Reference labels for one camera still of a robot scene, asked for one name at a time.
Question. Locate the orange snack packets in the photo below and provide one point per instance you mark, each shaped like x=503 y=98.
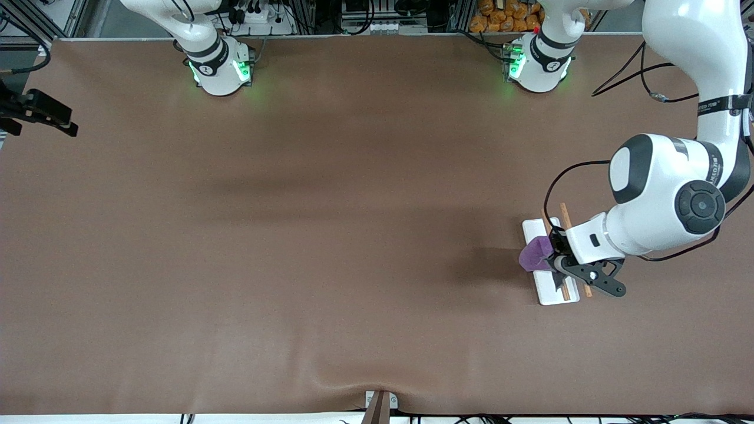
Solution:
x=506 y=15

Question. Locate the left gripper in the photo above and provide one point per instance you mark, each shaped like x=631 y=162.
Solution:
x=557 y=242

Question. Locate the aluminium frame profile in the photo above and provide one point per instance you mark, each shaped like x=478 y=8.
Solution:
x=73 y=17

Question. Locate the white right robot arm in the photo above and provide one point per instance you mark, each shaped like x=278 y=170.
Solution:
x=215 y=59

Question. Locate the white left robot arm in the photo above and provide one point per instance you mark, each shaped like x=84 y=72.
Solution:
x=665 y=194

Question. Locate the purple towel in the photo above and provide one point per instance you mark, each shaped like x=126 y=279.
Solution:
x=535 y=254

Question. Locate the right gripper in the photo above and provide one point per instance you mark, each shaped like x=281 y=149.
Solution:
x=39 y=106

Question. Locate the white power strip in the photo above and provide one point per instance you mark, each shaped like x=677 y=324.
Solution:
x=265 y=20

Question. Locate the white rack with wooden rods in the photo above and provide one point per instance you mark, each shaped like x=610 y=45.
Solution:
x=548 y=291

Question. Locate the brown table cover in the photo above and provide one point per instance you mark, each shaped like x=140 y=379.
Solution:
x=294 y=235

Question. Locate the metal mounting bracket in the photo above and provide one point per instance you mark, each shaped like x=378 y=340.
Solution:
x=393 y=401

